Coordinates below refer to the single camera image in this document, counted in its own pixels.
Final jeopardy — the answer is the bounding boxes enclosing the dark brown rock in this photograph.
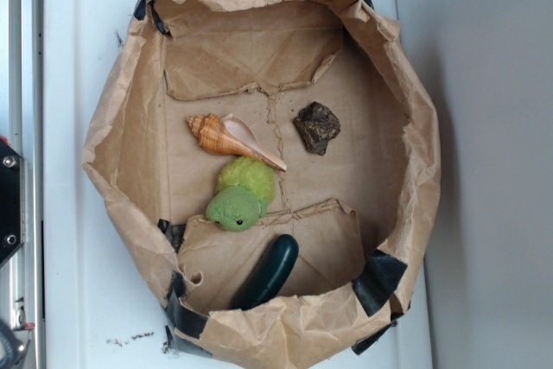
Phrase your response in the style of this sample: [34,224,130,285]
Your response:
[293,101,340,156]

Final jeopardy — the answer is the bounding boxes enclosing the aluminium frame rail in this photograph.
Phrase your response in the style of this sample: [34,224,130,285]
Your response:
[1,0,46,368]

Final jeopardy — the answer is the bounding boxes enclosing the black metal bracket plate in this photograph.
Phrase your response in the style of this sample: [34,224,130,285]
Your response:
[0,137,24,267]

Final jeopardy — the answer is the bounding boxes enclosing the brown paper-lined cardboard box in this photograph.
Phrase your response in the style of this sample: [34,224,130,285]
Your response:
[83,0,441,368]

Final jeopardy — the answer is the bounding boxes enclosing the dark green cucumber toy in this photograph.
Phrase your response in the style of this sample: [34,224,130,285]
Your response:
[231,234,299,310]

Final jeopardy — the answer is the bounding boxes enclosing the green plush turtle toy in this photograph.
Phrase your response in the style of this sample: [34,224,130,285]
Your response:
[205,156,276,232]

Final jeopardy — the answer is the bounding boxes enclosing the orange spiral seashell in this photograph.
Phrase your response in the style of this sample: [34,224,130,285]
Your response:
[186,112,288,172]

